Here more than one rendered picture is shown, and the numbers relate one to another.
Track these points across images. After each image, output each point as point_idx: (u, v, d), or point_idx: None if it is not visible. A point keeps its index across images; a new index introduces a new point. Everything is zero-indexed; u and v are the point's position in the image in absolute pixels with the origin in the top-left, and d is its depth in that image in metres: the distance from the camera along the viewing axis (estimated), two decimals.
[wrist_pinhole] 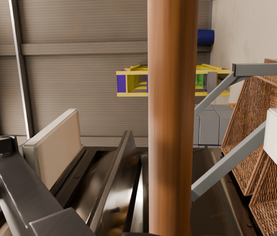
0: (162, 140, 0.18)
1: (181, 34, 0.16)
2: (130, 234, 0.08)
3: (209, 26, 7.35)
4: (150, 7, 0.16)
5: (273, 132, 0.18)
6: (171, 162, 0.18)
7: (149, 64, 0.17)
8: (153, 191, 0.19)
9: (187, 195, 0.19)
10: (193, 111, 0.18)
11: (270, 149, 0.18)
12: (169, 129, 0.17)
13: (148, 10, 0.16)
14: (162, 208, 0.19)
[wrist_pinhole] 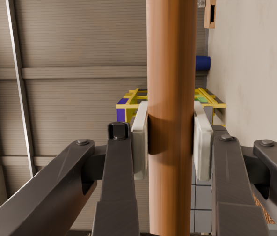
0: (162, 140, 0.18)
1: (180, 35, 0.16)
2: (130, 234, 0.08)
3: (205, 52, 7.55)
4: (149, 7, 0.16)
5: None
6: (171, 161, 0.18)
7: (149, 64, 0.17)
8: (153, 191, 0.19)
9: (187, 194, 0.19)
10: (192, 111, 0.18)
11: None
12: (169, 129, 0.17)
13: (147, 10, 0.17)
14: (162, 207, 0.19)
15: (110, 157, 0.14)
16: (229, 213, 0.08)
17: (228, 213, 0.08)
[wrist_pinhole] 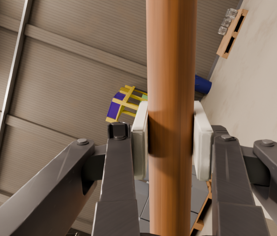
0: (162, 140, 0.18)
1: (180, 35, 0.16)
2: (130, 234, 0.08)
3: (208, 76, 7.72)
4: (149, 8, 0.16)
5: None
6: (171, 162, 0.18)
7: (148, 64, 0.17)
8: (153, 191, 0.19)
9: (187, 194, 0.19)
10: (192, 111, 0.18)
11: None
12: (169, 129, 0.17)
13: (147, 11, 0.17)
14: (162, 208, 0.19)
15: (110, 157, 0.14)
16: (229, 213, 0.08)
17: (228, 213, 0.08)
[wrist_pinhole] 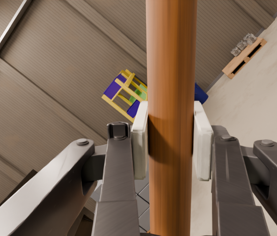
0: (162, 144, 0.18)
1: (180, 40, 0.16)
2: (130, 234, 0.08)
3: (207, 89, 7.83)
4: (149, 12, 0.16)
5: None
6: (171, 165, 0.18)
7: (148, 69, 0.17)
8: (153, 195, 0.19)
9: (187, 197, 0.19)
10: (192, 115, 0.18)
11: None
12: (169, 133, 0.17)
13: (147, 15, 0.17)
14: (162, 211, 0.19)
15: (110, 157, 0.14)
16: (229, 213, 0.08)
17: (228, 213, 0.08)
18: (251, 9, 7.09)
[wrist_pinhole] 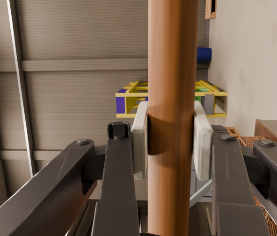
0: (162, 143, 0.18)
1: (182, 38, 0.16)
2: (130, 234, 0.08)
3: (206, 44, 7.48)
4: (151, 10, 0.16)
5: None
6: (170, 164, 0.18)
7: (149, 67, 0.17)
8: (152, 193, 0.19)
9: (186, 197, 0.19)
10: (192, 114, 0.18)
11: None
12: (169, 131, 0.17)
13: (149, 13, 0.17)
14: (161, 210, 0.19)
15: (110, 157, 0.14)
16: (229, 213, 0.08)
17: (228, 213, 0.08)
18: None
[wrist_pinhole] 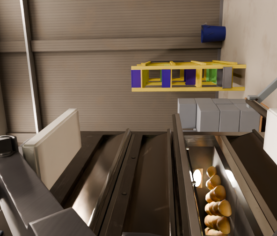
0: None
1: None
2: (130, 234, 0.08)
3: (220, 23, 7.36)
4: None
5: (273, 132, 0.18)
6: None
7: None
8: None
9: None
10: None
11: (270, 149, 0.18)
12: None
13: None
14: None
15: None
16: None
17: None
18: None
